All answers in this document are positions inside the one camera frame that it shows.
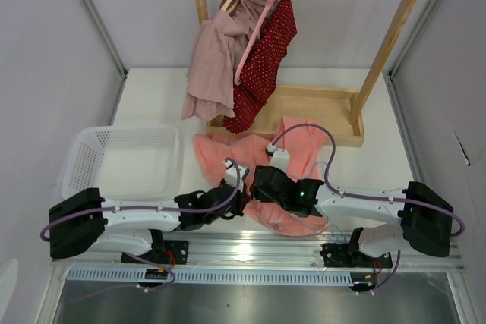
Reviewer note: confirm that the pink plastic hanger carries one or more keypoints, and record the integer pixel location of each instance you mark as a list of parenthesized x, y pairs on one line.
[(252, 40)]

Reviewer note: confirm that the wooden clothes rack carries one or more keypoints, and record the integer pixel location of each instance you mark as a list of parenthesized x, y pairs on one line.
[(337, 109)]

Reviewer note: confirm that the light blue plastic hanger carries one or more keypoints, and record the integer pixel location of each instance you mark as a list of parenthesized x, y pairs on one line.
[(337, 234)]

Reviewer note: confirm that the salmon pink skirt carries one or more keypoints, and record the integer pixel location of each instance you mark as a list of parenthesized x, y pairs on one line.
[(303, 145)]

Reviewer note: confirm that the white plastic basket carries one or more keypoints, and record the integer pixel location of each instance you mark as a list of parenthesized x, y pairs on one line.
[(134, 162)]

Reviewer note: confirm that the white slotted cable duct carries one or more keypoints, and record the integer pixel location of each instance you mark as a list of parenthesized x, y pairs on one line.
[(219, 276)]

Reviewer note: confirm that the red polka dot garment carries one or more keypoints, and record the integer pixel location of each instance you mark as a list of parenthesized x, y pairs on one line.
[(259, 73)]

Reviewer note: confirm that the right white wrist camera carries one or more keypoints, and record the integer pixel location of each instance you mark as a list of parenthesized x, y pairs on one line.
[(279, 157)]

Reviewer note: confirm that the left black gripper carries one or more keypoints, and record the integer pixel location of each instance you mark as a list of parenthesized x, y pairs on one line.
[(242, 199)]

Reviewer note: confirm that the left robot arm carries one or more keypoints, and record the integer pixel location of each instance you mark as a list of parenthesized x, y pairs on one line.
[(89, 222)]

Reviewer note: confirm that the dusty pink dress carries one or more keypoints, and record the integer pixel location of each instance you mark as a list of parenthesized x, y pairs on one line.
[(219, 45)]

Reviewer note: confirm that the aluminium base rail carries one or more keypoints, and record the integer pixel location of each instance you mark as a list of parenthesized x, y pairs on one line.
[(263, 250)]

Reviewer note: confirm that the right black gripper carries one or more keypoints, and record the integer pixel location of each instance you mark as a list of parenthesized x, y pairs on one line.
[(257, 194)]

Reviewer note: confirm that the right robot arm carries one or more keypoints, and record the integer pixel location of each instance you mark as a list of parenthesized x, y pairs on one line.
[(415, 217)]

